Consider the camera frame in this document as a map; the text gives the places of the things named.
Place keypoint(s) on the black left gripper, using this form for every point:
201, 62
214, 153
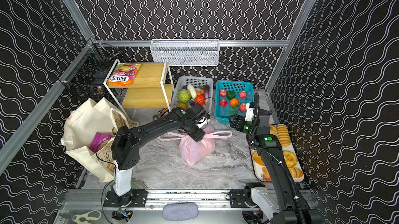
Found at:
198, 121

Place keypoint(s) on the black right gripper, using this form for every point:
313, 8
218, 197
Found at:
237, 122

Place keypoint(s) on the pink plastic bag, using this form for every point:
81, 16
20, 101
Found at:
192, 151

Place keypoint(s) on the magenta Lot 100 candy bag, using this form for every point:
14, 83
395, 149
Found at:
99, 141

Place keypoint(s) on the cream canvas tote bag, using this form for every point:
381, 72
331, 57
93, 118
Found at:
82, 125

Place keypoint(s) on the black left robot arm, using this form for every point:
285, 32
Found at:
128, 141

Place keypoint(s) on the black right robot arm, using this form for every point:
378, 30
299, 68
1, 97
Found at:
288, 206

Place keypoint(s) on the red apple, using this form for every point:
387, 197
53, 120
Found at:
223, 103
243, 94
243, 107
223, 93

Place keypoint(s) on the teal plastic basket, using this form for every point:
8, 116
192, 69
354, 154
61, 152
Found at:
222, 114

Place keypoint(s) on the orange with green leaves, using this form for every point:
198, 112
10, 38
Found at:
235, 106

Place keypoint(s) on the dark green avocado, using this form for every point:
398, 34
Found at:
230, 95

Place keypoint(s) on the red tomato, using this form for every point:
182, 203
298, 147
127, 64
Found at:
200, 99

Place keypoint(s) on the green cabbage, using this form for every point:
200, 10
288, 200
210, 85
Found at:
184, 96

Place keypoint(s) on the white radish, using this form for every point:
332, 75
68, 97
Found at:
192, 91

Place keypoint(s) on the tray of breads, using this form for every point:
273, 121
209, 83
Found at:
290, 157

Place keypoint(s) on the grey white plastic basket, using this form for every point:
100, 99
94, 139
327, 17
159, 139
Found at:
203, 86

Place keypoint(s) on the grey foam pad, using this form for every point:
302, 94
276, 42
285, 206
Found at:
180, 211

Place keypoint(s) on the orange Fox's candy bag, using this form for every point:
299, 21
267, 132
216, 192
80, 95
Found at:
124, 74

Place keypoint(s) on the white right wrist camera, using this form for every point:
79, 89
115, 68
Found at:
249, 115

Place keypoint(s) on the orange handled adjustable wrench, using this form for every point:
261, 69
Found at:
160, 113

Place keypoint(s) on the aluminium linear rail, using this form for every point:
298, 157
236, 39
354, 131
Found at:
215, 199

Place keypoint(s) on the white wire mesh wall basket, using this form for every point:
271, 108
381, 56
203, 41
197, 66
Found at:
186, 52

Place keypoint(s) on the white handled scissors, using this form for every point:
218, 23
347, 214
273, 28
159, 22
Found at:
87, 218

